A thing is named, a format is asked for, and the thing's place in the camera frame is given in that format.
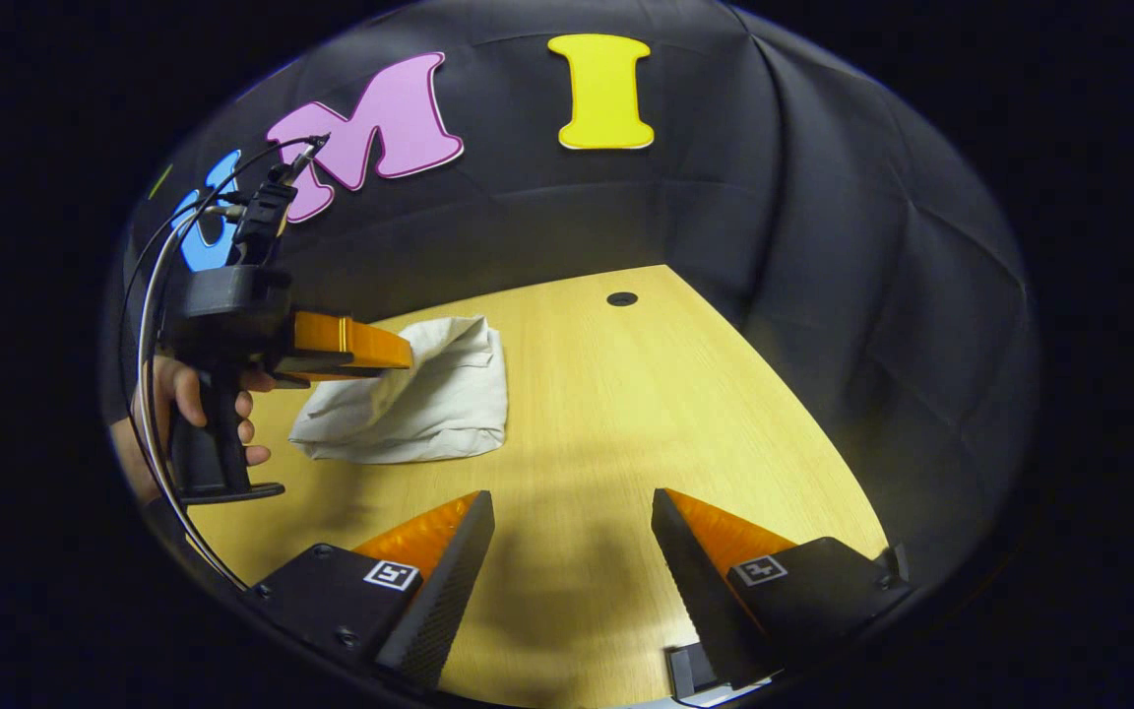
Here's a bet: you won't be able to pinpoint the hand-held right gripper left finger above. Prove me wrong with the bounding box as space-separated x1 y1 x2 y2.
244 489 497 692

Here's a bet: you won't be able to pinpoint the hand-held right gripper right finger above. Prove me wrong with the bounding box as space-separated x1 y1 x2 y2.
651 487 914 690

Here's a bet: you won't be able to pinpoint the white jeans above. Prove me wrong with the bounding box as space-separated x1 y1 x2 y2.
288 315 510 465

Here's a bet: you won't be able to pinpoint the black backdrop cloth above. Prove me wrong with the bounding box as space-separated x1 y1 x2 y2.
104 0 1040 592

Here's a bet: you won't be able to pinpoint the grey cable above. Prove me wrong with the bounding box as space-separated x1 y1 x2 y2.
137 202 248 592

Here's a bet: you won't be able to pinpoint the black cable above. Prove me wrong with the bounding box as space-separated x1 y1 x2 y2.
117 134 332 454

